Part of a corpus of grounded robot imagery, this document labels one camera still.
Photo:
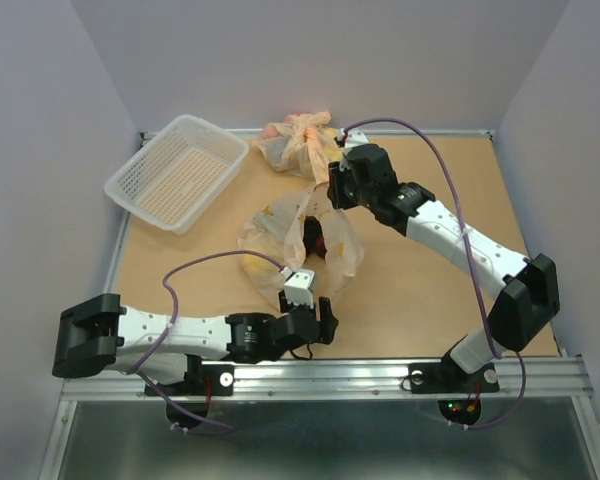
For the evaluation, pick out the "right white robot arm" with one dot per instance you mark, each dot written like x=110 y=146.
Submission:
x=524 y=290

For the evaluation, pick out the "red apple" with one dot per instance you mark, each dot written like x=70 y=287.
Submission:
x=320 y=248

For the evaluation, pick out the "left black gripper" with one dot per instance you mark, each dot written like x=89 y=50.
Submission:
x=327 y=320

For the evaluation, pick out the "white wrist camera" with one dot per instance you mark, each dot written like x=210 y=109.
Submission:
x=297 y=289
x=351 y=139

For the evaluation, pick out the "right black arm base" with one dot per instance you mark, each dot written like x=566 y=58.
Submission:
x=444 y=376

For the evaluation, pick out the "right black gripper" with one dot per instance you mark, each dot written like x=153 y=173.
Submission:
x=335 y=188

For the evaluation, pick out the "dark grape bunch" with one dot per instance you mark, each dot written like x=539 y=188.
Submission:
x=312 y=230

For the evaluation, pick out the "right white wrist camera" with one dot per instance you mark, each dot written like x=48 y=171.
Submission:
x=351 y=139

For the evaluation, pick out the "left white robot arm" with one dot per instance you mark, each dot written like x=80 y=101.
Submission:
x=102 y=334

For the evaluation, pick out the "translucent plastic bag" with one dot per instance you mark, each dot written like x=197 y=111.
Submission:
x=277 y=232

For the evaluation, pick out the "yellow corn cob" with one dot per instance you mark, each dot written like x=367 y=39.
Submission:
x=259 y=269

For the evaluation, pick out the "aluminium rail frame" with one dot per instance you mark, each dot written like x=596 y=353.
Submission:
x=341 y=418

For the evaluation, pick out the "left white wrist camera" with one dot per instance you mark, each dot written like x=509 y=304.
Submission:
x=297 y=289

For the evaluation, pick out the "knotted plastic bag far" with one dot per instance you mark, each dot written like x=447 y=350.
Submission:
x=302 y=144

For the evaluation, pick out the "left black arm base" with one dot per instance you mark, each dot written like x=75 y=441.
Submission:
x=195 y=380

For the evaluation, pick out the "white plastic mesh basket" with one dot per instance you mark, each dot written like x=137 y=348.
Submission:
x=175 y=177

